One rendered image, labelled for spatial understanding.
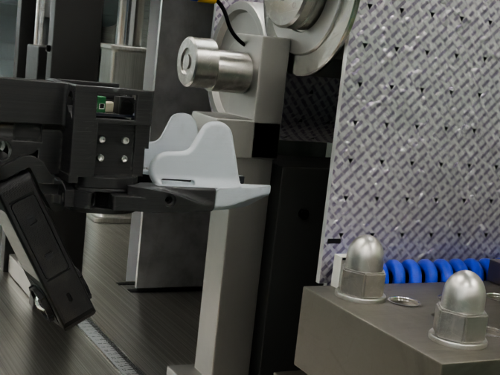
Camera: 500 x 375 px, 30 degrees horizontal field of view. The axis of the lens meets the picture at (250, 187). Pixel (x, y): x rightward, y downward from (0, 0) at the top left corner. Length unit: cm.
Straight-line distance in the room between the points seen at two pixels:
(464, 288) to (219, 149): 19
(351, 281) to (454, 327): 10
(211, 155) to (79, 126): 10
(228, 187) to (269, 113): 15
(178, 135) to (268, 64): 12
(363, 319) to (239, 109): 24
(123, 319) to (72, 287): 36
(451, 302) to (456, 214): 22
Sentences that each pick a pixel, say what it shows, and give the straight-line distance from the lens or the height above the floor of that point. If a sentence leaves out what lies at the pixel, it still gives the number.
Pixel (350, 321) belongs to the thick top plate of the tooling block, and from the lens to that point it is 63.
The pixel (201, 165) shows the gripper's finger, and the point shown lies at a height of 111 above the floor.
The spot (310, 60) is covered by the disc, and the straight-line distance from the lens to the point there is 74.
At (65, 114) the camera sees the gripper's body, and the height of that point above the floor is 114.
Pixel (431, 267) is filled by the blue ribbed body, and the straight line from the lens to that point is 75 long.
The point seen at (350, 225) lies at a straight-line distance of 73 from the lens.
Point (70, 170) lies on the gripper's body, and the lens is 59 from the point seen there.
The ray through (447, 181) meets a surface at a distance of 78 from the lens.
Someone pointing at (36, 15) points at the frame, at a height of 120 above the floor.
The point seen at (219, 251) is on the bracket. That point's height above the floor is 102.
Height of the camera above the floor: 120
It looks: 9 degrees down
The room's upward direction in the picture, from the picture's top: 6 degrees clockwise
